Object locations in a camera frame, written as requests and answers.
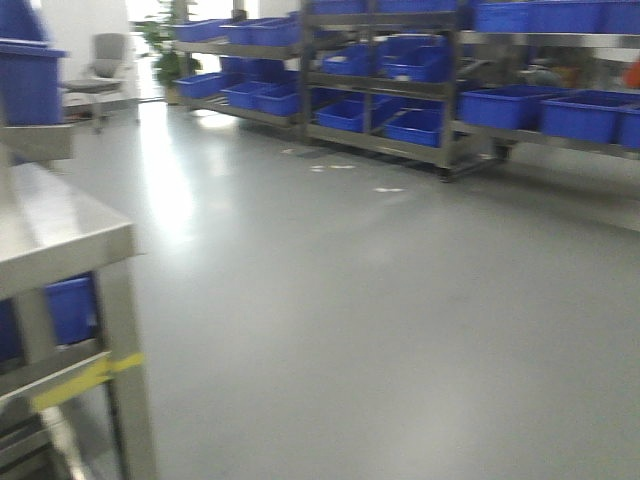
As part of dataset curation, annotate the far steel shelf rack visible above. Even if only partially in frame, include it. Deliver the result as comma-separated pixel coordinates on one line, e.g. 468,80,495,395
173,1,302,129

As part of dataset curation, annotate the steel shelf rack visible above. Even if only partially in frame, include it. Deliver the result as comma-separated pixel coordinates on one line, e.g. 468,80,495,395
173,1,302,129
300,1,639,180

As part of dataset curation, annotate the near steel shelf rack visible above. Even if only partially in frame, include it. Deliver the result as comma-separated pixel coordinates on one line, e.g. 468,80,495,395
300,1,639,180

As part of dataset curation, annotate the blue bin middle rack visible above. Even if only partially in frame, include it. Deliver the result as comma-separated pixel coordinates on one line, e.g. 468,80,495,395
320,44,385,77

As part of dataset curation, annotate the blue bin rack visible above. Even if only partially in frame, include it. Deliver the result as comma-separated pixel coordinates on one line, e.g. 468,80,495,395
458,85,569,130
320,44,385,77

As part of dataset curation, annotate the green potted plant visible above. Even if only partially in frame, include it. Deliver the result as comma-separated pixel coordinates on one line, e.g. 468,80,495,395
134,1,202,106

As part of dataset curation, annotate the blue bin lower rack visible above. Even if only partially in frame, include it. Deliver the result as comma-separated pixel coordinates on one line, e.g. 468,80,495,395
458,85,569,130

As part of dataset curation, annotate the blue bin below table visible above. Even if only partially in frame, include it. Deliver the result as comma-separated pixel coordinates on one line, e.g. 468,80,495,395
1,273,97,362

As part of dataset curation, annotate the grey office chair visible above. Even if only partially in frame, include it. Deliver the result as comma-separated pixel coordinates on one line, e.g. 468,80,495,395
60,33,140,134

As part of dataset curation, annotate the yellow tape strip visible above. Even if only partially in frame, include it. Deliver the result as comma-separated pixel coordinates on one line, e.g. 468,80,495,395
31,352,144,412

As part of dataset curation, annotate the blue bin on workstation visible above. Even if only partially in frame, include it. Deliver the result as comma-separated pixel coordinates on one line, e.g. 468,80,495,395
1,1,66,126

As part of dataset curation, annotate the steel workstation shelf frame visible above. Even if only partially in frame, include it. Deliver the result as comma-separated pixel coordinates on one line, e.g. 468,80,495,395
1,125,158,479

